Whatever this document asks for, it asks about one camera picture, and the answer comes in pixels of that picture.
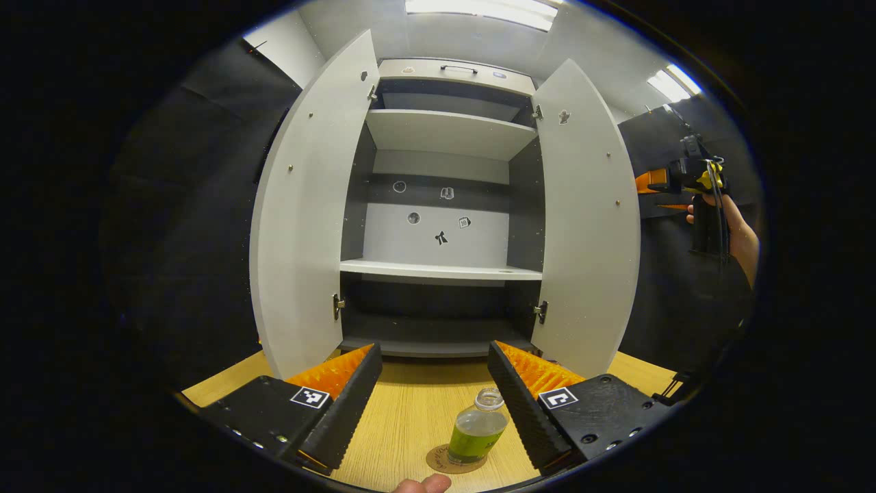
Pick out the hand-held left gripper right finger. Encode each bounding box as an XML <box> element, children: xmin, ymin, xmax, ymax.
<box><xmin>487</xmin><ymin>340</ymin><xmax>675</xmax><ymax>477</ymax></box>

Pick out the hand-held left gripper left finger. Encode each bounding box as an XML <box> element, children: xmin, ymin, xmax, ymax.
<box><xmin>198</xmin><ymin>344</ymin><xmax>384</xmax><ymax>477</ymax></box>

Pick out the green label clear bottle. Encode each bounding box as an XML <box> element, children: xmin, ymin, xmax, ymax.
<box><xmin>448</xmin><ymin>388</ymin><xmax>509</xmax><ymax>468</ymax></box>

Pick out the grey cabinet door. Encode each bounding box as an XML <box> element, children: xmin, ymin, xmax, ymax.
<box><xmin>249</xmin><ymin>29</ymin><xmax>381</xmax><ymax>381</ymax></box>
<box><xmin>530</xmin><ymin>59</ymin><xmax>642</xmax><ymax>379</ymax></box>

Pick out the round brown coaster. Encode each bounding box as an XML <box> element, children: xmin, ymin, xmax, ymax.
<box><xmin>426</xmin><ymin>444</ymin><xmax>488</xmax><ymax>475</ymax></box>

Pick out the grey cabinet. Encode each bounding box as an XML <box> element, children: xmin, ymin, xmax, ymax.
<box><xmin>339</xmin><ymin>58</ymin><xmax>548</xmax><ymax>358</ymax></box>

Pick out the black backdrop cloth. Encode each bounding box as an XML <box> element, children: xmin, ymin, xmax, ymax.
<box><xmin>103</xmin><ymin>38</ymin><xmax>303</xmax><ymax>391</ymax></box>
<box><xmin>616</xmin><ymin>96</ymin><xmax>764</xmax><ymax>384</ymax></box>

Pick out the ceiling light panel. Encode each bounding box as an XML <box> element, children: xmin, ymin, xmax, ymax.
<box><xmin>405</xmin><ymin>0</ymin><xmax>558</xmax><ymax>32</ymax></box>
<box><xmin>647</xmin><ymin>64</ymin><xmax>703</xmax><ymax>103</ymax></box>

